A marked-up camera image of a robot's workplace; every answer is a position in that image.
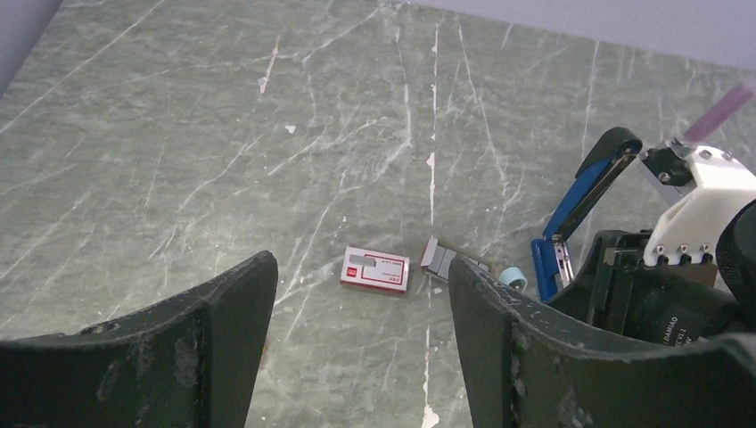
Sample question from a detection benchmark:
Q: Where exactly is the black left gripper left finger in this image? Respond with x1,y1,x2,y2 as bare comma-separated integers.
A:
1,251,278,427

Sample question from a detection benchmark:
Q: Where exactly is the cardboard staple tray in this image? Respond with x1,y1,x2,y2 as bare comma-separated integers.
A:
420,236,502,282

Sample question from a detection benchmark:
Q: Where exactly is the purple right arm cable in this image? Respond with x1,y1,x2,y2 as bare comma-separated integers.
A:
682,79,756,144

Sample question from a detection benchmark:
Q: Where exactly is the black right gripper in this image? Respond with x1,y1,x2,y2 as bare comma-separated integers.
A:
546,202,755,347

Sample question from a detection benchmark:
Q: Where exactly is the red white staple box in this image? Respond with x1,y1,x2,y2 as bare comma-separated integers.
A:
340,246,410,293

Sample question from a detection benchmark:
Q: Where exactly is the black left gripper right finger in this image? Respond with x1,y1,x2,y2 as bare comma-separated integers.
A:
448,257,755,427

